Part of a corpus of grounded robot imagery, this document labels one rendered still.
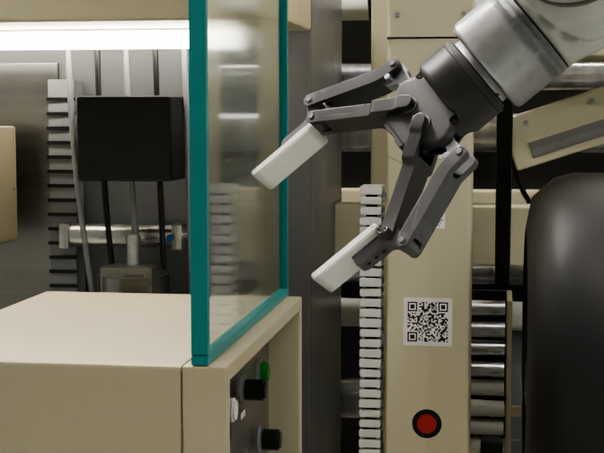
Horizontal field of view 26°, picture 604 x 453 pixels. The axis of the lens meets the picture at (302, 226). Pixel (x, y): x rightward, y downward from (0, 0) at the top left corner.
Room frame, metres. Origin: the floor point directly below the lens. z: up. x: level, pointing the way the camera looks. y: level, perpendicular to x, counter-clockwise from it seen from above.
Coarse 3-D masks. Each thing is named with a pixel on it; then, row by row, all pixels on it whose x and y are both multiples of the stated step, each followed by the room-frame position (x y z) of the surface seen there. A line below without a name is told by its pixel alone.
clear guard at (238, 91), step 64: (192, 0) 1.39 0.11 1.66; (256, 0) 1.72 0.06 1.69; (192, 64) 1.39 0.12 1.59; (256, 64) 1.72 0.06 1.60; (192, 128) 1.39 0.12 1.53; (256, 128) 1.71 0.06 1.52; (192, 192) 1.39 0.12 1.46; (256, 192) 1.71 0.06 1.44; (192, 256) 1.39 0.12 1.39; (256, 256) 1.71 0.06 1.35; (192, 320) 1.39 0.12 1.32; (256, 320) 1.67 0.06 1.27
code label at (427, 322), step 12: (408, 300) 2.00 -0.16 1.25; (420, 300) 2.00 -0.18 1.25; (432, 300) 2.00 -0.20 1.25; (444, 300) 2.00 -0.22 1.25; (408, 312) 2.00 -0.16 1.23; (420, 312) 2.00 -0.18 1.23; (432, 312) 2.00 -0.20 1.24; (444, 312) 1.99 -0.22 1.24; (408, 324) 2.00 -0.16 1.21; (420, 324) 2.00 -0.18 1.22; (432, 324) 2.00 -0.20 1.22; (444, 324) 2.00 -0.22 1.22; (408, 336) 2.00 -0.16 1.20; (420, 336) 2.00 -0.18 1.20; (432, 336) 2.00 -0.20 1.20; (444, 336) 1.99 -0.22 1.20
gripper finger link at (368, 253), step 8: (376, 240) 1.08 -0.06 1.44; (384, 240) 1.07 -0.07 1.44; (392, 240) 1.07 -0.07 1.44; (368, 248) 1.08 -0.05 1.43; (376, 248) 1.08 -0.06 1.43; (384, 248) 1.08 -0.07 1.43; (392, 248) 1.08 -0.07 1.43; (400, 248) 1.06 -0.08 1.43; (408, 248) 1.06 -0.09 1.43; (416, 248) 1.07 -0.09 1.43; (352, 256) 1.08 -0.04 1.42; (360, 256) 1.08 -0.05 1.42; (368, 256) 1.08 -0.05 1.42; (376, 256) 1.08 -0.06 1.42; (384, 256) 1.08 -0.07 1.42; (360, 264) 1.08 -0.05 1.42; (368, 264) 1.08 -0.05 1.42
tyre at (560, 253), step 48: (576, 192) 1.94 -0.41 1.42; (528, 240) 1.96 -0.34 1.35; (576, 240) 1.85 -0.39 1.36; (528, 288) 1.90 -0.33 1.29; (576, 288) 1.81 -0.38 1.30; (528, 336) 1.86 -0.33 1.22; (576, 336) 1.78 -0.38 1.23; (528, 384) 1.85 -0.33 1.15; (576, 384) 1.78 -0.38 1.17; (528, 432) 1.87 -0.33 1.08; (576, 432) 1.78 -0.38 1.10
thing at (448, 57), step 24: (456, 48) 1.10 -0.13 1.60; (432, 72) 1.09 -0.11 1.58; (456, 72) 1.08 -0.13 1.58; (432, 96) 1.12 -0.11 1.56; (456, 96) 1.08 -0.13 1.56; (480, 96) 1.08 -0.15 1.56; (408, 120) 1.12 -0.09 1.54; (432, 120) 1.10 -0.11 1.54; (456, 120) 1.09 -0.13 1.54; (480, 120) 1.10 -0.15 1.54; (432, 144) 1.09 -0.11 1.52
